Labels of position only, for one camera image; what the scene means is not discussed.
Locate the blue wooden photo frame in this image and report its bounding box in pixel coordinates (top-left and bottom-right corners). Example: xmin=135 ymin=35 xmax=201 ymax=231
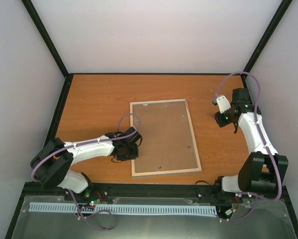
xmin=130 ymin=99 xmax=202 ymax=177

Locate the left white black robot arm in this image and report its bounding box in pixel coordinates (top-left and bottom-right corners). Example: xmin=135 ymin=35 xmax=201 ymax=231
xmin=30 ymin=126 xmax=143 ymax=201

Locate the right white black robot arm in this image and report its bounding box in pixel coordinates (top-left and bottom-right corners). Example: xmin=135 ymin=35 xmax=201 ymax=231
xmin=213 ymin=88 xmax=289 ymax=201

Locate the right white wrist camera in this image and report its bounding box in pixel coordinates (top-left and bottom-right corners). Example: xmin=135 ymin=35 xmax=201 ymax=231
xmin=212 ymin=95 xmax=231 ymax=114

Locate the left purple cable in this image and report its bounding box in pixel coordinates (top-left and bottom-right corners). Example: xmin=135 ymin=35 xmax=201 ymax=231
xmin=30 ymin=113 xmax=142 ymax=231

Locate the purple cable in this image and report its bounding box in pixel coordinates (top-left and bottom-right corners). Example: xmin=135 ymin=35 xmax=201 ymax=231
xmin=30 ymin=113 xmax=142 ymax=231
xmin=215 ymin=71 xmax=282 ymax=222

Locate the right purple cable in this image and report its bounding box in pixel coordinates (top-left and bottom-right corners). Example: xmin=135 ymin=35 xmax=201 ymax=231
xmin=215 ymin=71 xmax=282 ymax=222

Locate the black enclosure frame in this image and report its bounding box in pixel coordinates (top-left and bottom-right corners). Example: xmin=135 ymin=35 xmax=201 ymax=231
xmin=4 ymin=0 xmax=298 ymax=239

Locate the light blue slotted cable duct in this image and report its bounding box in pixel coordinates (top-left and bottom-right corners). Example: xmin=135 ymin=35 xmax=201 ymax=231
xmin=28 ymin=202 xmax=217 ymax=217

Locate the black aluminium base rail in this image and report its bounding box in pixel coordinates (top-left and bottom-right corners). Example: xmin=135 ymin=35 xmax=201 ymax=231
xmin=23 ymin=182 xmax=288 ymax=204

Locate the grey metal base plate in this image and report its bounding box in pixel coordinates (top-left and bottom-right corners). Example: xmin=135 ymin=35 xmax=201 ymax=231
xmin=10 ymin=196 xmax=298 ymax=239

